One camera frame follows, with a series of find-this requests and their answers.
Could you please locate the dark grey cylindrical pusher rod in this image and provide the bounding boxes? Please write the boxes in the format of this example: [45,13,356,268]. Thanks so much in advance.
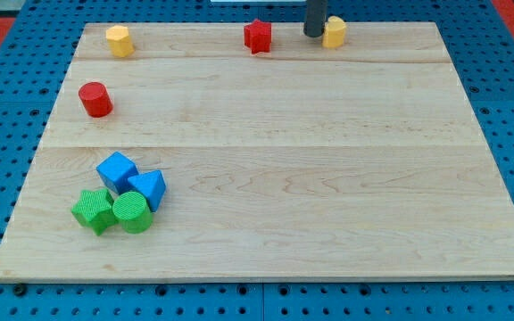
[303,0,328,37]

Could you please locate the yellow heart block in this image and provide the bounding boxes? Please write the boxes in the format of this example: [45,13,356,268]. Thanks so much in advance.
[322,16,347,49]

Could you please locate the wooden board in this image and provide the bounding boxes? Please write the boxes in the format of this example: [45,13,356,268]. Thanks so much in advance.
[0,22,514,284]

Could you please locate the red star block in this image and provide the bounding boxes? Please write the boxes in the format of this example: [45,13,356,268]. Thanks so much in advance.
[244,19,272,54]

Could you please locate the yellow hexagon block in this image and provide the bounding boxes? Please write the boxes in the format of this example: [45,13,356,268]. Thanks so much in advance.
[105,25,135,58]

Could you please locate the red cylinder block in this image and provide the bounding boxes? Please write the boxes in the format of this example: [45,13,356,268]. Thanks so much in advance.
[78,82,113,118]

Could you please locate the blue triangle block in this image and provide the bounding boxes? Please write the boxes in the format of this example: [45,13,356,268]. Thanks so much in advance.
[128,169,166,212]

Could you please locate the blue cube block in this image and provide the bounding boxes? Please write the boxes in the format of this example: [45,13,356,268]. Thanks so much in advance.
[96,152,139,194]

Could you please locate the green cylinder block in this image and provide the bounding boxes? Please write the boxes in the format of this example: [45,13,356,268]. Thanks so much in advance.
[112,191,153,234]

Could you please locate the green star block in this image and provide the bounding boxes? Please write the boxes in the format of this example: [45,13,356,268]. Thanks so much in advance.
[70,188,118,236]

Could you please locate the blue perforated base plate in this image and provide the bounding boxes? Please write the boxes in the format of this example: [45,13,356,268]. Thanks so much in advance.
[0,0,514,320]

